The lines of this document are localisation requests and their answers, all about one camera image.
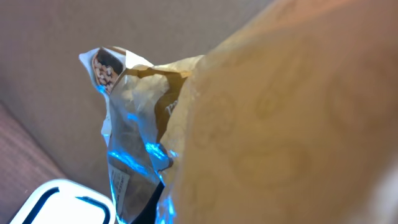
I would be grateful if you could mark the brown nut snack pouch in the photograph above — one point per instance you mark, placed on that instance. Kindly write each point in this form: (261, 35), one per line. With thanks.
(292, 119)

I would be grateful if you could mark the white barcode scanner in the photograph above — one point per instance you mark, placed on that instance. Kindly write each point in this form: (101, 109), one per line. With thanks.
(62, 201)

